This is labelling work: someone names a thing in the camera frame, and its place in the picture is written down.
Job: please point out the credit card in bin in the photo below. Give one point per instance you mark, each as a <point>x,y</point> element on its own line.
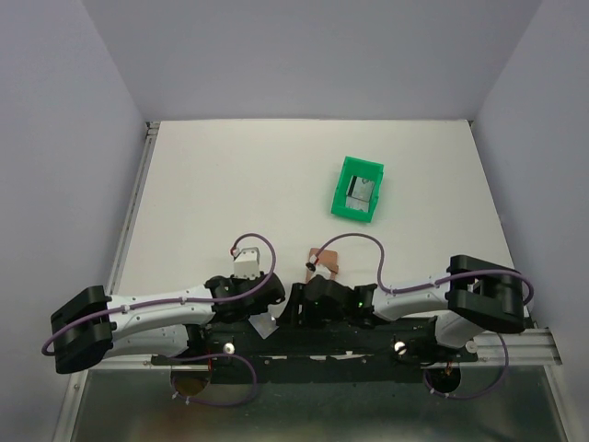
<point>359,194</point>

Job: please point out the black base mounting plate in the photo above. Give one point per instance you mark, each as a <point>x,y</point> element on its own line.
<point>336,353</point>

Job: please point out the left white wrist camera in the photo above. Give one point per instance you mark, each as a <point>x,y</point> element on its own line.
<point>246,263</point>

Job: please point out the aluminium extrusion rail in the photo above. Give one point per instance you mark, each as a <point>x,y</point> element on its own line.
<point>533,347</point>

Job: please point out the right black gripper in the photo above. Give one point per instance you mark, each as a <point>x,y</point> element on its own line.
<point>290,311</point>

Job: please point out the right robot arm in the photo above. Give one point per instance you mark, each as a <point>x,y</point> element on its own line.
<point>473,296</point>

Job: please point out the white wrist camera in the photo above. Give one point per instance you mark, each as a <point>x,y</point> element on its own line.
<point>315,269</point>
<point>246,263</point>

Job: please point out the tan leather card holder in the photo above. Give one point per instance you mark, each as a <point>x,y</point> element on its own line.
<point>329,256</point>

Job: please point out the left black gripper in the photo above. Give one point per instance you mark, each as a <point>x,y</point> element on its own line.
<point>236,281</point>

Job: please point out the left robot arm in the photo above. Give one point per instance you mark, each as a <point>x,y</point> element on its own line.
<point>94,326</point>

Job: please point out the green plastic bin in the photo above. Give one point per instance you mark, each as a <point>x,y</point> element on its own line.
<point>353,166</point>

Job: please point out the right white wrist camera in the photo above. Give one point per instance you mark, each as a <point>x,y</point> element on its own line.
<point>315,269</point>

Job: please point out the silver VIP credit card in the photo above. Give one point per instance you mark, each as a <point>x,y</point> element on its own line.
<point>264,324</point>

